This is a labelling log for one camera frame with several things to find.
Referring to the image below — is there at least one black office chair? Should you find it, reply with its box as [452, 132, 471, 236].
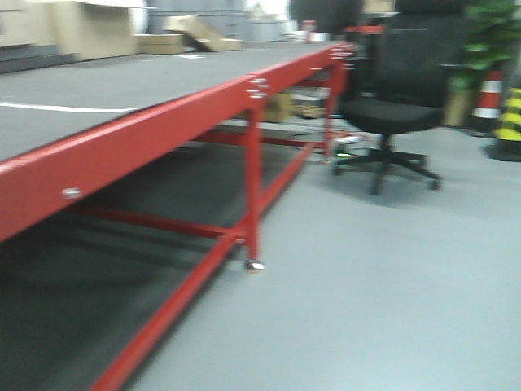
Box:
[332, 1, 468, 195]

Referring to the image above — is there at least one cardboard boxes pile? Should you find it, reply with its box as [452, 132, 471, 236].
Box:
[134, 15, 245, 55]

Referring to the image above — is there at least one dark grey table mat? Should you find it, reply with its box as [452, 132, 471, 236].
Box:
[1, 42, 333, 160]

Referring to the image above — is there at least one orange white traffic cone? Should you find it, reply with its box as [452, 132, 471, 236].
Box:
[471, 69, 502, 137]

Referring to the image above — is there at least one yellow black striped bollard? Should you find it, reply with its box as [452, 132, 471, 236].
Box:
[484, 86, 520, 163]

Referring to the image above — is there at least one green potted plant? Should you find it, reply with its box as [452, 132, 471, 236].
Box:
[449, 0, 520, 91]

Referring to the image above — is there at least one red metal table frame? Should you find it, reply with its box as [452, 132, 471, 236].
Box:
[1, 42, 352, 390]

